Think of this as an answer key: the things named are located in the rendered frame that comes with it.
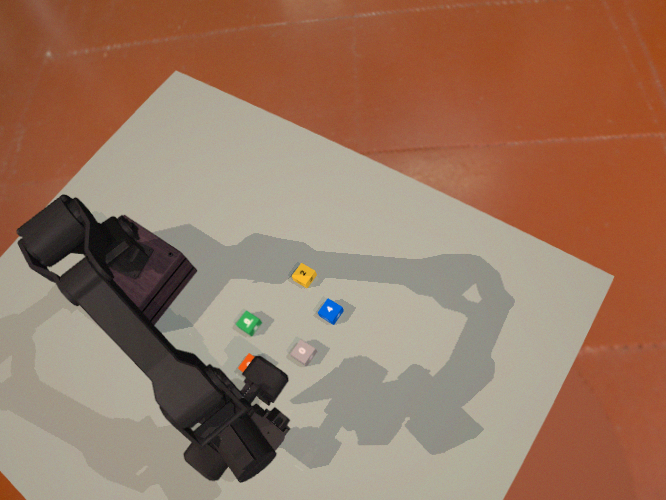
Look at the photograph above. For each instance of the green block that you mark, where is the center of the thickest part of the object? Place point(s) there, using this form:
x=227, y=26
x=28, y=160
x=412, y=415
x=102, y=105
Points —
x=249, y=323

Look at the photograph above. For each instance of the orange block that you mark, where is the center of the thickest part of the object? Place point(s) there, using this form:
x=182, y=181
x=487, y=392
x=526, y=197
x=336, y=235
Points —
x=246, y=362

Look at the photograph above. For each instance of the yellow block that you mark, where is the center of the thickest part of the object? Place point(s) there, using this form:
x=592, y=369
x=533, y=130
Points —
x=304, y=275

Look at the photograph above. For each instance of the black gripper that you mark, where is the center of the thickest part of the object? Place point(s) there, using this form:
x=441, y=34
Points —
x=265, y=381

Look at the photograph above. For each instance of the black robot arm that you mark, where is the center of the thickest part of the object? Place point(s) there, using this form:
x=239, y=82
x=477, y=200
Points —
x=188, y=391

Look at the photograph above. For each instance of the blue block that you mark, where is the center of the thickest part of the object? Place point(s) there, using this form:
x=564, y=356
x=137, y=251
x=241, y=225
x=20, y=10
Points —
x=330, y=311

